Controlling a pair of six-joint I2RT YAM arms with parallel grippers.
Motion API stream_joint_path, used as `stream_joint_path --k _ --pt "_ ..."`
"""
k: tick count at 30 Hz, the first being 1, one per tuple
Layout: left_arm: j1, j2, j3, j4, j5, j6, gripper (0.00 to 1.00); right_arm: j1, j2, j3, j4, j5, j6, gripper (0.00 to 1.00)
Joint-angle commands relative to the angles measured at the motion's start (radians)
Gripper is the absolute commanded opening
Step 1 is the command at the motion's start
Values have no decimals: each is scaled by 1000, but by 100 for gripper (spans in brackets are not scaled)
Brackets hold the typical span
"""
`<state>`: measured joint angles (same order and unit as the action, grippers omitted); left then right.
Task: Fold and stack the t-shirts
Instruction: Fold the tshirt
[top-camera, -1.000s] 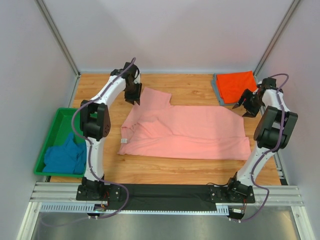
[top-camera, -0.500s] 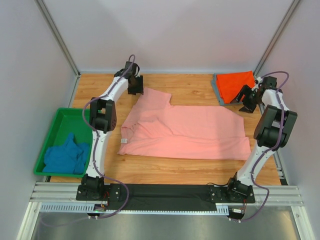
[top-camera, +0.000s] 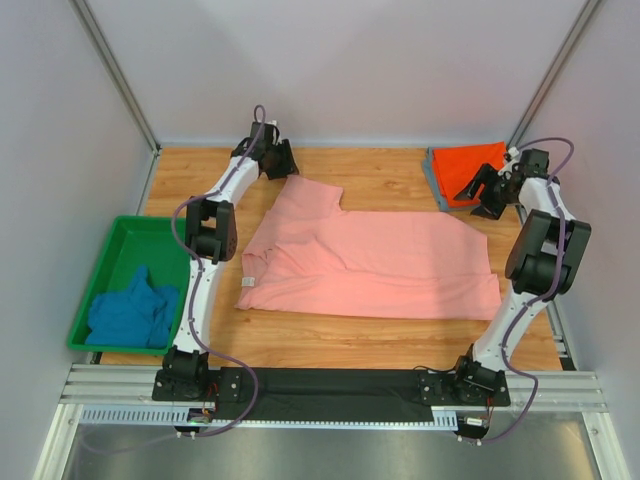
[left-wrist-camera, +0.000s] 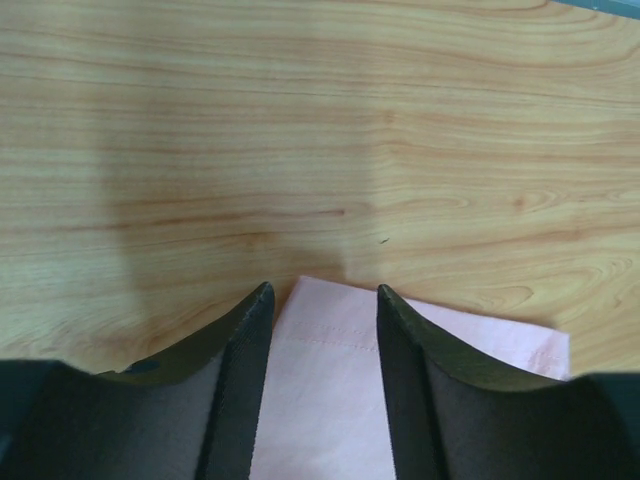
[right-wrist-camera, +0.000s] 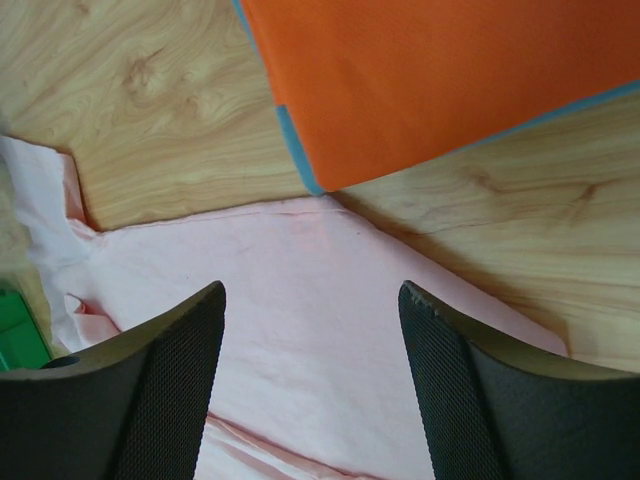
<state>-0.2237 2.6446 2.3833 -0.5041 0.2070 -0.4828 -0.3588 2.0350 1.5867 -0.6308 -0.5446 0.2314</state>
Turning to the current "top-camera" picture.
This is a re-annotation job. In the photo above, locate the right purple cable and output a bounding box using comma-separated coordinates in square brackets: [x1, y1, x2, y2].
[454, 136, 576, 447]

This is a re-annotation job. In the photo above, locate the blue t-shirt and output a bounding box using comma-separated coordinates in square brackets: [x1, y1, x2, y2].
[85, 266, 180, 349]

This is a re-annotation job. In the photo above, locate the green plastic tray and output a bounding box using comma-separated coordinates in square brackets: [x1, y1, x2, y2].
[67, 216, 190, 355]

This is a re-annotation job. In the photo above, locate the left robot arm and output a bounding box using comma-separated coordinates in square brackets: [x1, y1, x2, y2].
[156, 120, 298, 399]

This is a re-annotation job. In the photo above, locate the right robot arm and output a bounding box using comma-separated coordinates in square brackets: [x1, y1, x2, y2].
[454, 147, 592, 399]

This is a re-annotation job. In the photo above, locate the pink t-shirt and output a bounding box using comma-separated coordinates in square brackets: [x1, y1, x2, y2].
[236, 176, 501, 320]

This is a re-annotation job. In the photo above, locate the folded orange t-shirt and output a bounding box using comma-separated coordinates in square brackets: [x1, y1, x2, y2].
[432, 142, 506, 208]

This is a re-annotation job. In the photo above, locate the folded grey t-shirt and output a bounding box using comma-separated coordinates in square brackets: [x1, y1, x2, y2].
[421, 148, 452, 212]

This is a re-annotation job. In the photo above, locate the aluminium frame rail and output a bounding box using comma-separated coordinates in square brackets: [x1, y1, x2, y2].
[59, 364, 608, 413]

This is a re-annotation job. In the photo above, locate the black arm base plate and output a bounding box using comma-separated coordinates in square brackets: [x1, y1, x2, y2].
[152, 367, 511, 407]

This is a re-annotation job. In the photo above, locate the white slotted cable duct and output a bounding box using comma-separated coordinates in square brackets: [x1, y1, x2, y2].
[79, 405, 458, 431]

